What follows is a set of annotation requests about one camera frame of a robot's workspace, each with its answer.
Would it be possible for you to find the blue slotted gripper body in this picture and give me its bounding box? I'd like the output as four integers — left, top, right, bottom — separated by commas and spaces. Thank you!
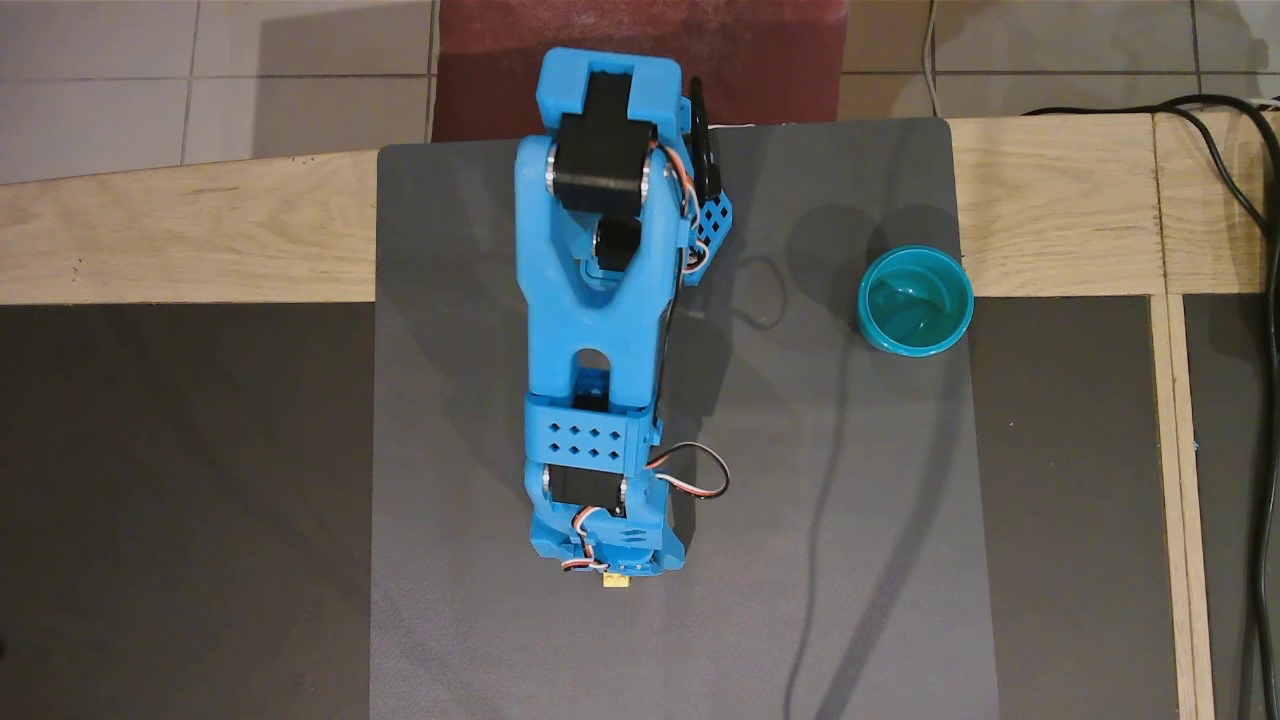
560, 495, 688, 578

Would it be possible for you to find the large dark grey work mat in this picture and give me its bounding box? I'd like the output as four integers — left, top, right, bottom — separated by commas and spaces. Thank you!
368, 117, 1001, 720

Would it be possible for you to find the teal plastic cup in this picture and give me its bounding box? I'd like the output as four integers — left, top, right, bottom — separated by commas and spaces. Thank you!
857, 245, 976, 358

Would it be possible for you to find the dark table mat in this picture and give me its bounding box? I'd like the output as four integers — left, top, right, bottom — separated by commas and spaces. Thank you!
1183, 292, 1280, 720
965, 294, 1183, 720
0, 303, 378, 720

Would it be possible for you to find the red white black servo wire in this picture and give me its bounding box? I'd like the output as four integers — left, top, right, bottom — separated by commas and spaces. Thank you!
648, 442, 731, 501

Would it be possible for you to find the thin white cable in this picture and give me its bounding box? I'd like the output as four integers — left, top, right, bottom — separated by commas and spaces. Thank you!
922, 0, 947, 119

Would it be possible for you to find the black power cable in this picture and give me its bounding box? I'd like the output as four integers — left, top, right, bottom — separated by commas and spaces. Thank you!
1020, 93, 1280, 720
1160, 104, 1277, 720

